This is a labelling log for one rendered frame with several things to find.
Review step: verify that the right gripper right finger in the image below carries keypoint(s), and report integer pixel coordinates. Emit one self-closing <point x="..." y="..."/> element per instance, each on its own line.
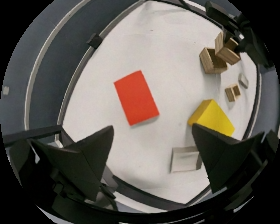
<point x="222" y="155"/>

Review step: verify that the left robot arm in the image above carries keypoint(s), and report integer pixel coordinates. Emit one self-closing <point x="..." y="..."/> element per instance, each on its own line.
<point x="255" y="46"/>

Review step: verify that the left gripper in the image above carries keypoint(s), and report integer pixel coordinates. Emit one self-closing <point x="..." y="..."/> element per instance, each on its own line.
<point x="218" y="14"/>

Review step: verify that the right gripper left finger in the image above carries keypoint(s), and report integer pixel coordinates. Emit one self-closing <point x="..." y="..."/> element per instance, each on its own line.
<point x="83" y="162"/>

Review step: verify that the red flat rectangular block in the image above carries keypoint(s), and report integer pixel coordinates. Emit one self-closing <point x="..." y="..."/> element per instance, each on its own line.
<point x="136" y="98"/>

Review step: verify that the white open box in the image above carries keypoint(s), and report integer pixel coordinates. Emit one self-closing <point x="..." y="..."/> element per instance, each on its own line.
<point x="184" y="162"/>

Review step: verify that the yellow foam block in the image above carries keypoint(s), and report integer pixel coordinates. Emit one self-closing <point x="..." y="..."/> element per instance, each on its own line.
<point x="210" y="114"/>

